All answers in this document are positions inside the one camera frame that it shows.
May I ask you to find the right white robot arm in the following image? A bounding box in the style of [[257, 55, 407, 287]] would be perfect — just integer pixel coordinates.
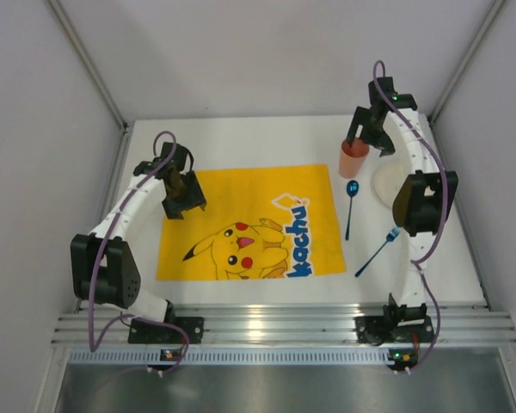
[[341, 76, 458, 307]]

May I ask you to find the orange plastic cup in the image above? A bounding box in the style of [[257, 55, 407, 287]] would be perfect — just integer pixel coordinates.
[[339, 138, 369, 179]]

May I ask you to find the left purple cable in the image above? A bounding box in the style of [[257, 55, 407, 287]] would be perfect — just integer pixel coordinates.
[[88, 131, 191, 373]]

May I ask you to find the yellow Pikachu cloth placemat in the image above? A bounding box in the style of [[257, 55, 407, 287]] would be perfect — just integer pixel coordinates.
[[156, 164, 346, 281]]

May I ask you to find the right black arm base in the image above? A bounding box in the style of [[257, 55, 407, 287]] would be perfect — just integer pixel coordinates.
[[355, 303, 434, 346]]

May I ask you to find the aluminium mounting rail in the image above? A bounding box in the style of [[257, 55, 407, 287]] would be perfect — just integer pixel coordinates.
[[51, 303, 516, 345]]

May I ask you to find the white slotted cable duct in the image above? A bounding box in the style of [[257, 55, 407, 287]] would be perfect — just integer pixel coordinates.
[[69, 347, 395, 366]]

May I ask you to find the blue metallic fork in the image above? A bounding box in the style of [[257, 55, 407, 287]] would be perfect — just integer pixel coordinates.
[[354, 227, 401, 278]]

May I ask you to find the cream round plate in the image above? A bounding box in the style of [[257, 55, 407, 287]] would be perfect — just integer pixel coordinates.
[[372, 162, 407, 208]]

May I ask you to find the blue metallic spoon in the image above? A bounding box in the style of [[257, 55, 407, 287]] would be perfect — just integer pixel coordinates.
[[345, 180, 359, 241]]

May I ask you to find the purple cable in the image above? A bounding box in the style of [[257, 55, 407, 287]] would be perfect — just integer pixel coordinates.
[[88, 131, 191, 373], [372, 59, 451, 375]]

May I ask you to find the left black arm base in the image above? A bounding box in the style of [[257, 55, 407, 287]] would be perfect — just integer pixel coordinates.
[[127, 317, 205, 344]]

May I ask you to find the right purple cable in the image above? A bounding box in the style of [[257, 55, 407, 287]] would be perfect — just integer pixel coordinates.
[[372, 59, 451, 375]]

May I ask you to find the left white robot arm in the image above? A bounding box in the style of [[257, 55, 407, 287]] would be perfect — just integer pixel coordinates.
[[70, 142, 206, 323]]

